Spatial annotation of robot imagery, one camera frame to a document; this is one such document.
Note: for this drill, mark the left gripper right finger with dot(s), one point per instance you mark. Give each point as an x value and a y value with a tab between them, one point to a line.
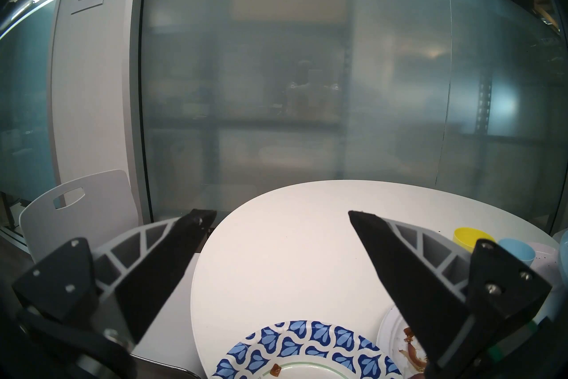
408	285

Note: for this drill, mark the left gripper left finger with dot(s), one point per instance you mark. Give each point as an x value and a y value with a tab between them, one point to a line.
155	267

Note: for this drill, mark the yellow plastic cup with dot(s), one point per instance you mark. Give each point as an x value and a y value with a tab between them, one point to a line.
466	237

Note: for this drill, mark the blue patterned paper plate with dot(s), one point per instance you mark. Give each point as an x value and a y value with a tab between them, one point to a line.
310	338

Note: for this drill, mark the light blue plastic cup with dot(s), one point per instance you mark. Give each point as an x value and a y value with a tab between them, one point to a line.
517	249

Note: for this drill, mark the large white paper plate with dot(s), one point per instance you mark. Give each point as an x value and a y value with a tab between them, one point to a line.
390	338

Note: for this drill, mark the white plastic chair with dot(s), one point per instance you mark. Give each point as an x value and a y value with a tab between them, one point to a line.
102	205

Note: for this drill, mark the small brown food scraps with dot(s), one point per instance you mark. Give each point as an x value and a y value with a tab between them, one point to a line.
275	370

